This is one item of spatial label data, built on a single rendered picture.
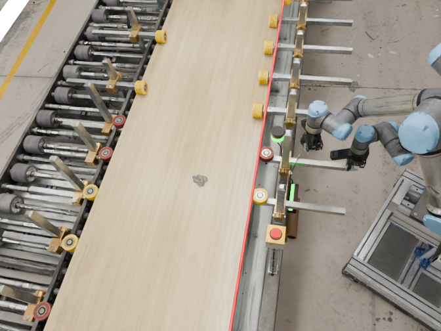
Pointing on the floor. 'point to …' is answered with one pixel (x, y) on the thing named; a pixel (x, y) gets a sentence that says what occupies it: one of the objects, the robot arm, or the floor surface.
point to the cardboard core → (292, 224)
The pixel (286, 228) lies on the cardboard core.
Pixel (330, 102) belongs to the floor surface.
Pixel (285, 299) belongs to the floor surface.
